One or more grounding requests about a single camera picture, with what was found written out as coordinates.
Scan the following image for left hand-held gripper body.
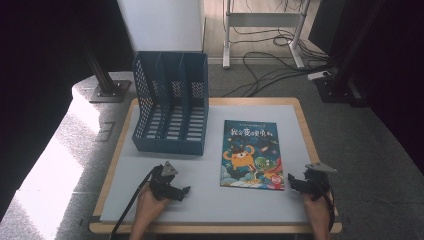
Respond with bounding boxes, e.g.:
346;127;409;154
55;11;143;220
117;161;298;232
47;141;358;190
148;160;180;201

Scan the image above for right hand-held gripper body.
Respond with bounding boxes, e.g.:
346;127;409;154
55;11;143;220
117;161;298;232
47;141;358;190
300;161;338;202

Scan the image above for blue cartoon picture book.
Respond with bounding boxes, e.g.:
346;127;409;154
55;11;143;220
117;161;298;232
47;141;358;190
219;119;286;191

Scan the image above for blue plastic file rack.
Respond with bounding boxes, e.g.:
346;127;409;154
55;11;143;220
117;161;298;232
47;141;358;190
131;50;210;157

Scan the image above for person's left hand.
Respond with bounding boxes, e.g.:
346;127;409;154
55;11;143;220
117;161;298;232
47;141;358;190
132;182;172;230

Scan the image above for person's right hand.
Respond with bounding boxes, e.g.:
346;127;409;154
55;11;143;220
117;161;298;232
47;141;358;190
302;191;334;234

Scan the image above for grey table mat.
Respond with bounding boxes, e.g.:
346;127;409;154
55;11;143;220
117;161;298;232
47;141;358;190
99;104;314;224

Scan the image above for wooden table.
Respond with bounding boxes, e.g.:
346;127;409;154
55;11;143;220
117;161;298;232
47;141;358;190
88;96;344;235

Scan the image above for black metal stand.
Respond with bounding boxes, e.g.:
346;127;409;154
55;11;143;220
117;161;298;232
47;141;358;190
313;0;386;105
77;31;132;104

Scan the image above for white power strip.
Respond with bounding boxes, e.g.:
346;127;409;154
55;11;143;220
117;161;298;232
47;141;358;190
306;70;332;82

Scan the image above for dark curtain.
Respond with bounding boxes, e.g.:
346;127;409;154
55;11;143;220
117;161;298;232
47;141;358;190
0;0;136;223
308;0;424;176

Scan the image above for white panel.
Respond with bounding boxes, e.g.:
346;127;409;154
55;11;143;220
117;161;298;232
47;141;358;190
116;0;206;54

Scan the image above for white metal stand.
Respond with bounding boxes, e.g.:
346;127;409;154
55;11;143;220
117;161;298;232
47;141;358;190
222;0;313;70

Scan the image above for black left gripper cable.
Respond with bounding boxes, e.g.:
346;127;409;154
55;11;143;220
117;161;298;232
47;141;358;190
109;165;161;240

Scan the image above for black floor cables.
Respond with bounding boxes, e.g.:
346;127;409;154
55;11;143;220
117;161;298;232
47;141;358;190
221;0;336;99

